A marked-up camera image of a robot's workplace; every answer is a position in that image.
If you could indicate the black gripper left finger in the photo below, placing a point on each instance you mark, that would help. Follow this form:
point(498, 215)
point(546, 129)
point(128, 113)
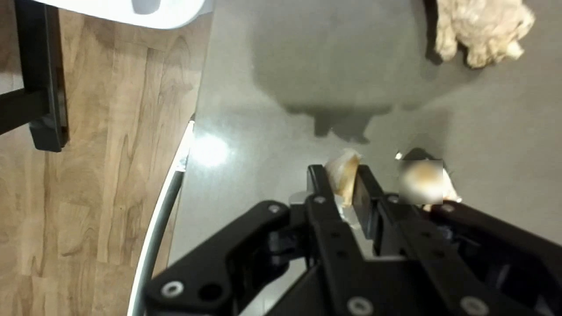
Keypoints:
point(326, 252)

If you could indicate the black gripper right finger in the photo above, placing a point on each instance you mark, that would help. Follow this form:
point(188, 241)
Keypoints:
point(421, 252)

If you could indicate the tan wooden piece middle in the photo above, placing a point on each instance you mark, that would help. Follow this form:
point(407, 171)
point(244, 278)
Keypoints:
point(432, 183)

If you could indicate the tan wooden piece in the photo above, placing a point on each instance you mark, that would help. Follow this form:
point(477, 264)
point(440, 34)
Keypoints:
point(483, 29)
point(432, 183)

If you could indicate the tan wooden piece left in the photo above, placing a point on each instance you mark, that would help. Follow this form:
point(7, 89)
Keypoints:
point(483, 29)

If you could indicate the black metal stand frame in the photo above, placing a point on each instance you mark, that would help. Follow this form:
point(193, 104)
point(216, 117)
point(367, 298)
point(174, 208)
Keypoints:
point(44, 82)

